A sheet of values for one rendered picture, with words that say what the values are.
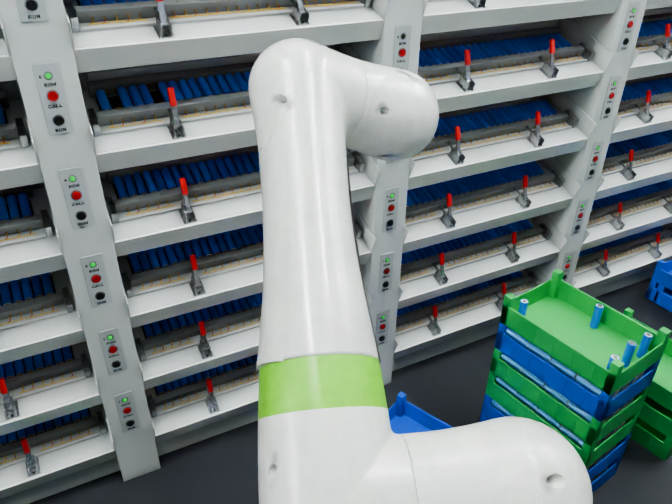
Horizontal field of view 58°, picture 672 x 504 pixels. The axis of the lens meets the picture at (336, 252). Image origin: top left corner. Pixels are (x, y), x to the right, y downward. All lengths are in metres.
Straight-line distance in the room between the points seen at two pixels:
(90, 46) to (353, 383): 0.82
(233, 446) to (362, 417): 1.24
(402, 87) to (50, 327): 0.95
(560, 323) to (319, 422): 1.12
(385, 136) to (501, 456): 0.37
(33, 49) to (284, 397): 0.80
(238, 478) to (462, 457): 1.19
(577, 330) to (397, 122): 0.97
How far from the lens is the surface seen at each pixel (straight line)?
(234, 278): 1.46
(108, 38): 1.19
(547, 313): 1.60
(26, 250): 1.32
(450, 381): 1.94
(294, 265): 0.56
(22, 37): 1.15
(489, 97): 1.59
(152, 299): 1.42
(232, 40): 1.22
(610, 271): 2.34
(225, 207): 1.36
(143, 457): 1.70
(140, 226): 1.32
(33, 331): 1.42
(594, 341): 1.55
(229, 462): 1.72
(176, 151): 1.25
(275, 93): 0.65
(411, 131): 0.72
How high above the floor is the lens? 1.33
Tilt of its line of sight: 32 degrees down
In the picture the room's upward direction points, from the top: 1 degrees clockwise
